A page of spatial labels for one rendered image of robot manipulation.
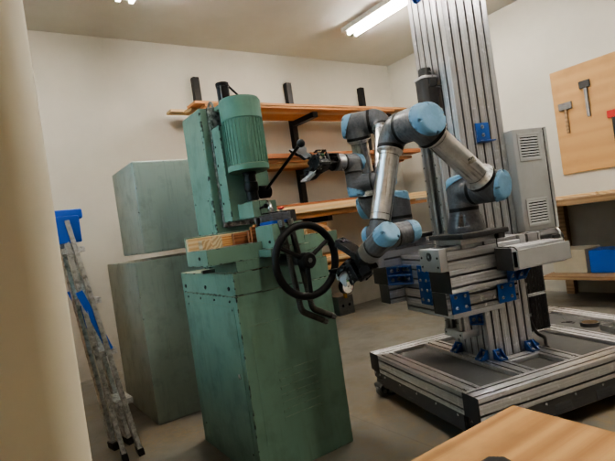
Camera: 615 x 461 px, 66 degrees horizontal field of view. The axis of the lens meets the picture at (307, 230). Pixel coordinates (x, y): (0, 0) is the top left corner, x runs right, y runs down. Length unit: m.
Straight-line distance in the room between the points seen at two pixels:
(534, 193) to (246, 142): 1.32
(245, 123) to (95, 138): 2.38
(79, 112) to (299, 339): 2.90
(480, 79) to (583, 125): 2.45
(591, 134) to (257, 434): 3.72
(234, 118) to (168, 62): 2.66
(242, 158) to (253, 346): 0.75
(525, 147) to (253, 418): 1.65
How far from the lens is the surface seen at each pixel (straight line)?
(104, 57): 4.47
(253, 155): 1.99
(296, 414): 2.01
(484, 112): 2.35
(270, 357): 1.90
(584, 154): 4.73
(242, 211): 2.06
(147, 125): 4.38
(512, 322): 2.38
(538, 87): 4.97
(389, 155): 1.73
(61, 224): 2.34
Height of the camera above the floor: 0.94
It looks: 1 degrees down
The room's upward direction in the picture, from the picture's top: 8 degrees counter-clockwise
